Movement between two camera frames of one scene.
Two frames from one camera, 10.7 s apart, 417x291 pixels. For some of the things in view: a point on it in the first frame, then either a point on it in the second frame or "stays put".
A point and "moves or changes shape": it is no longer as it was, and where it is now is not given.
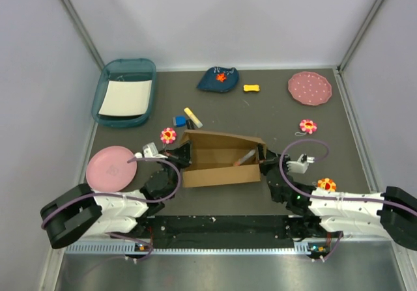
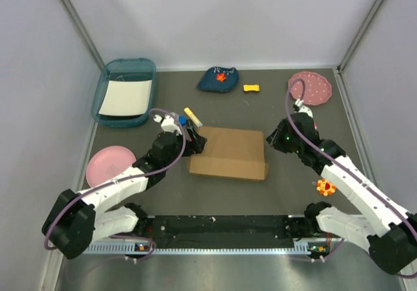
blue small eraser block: [179, 121] stays put
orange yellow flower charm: [326, 183] stays put
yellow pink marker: [193, 117] stays put
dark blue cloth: [219, 79] stays put
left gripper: [181, 156] to [197, 144]
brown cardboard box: [219, 159] moves or changes shape
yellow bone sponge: [253, 87] stays put
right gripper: [268, 160] to [274, 139]
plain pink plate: [108, 170] stays put
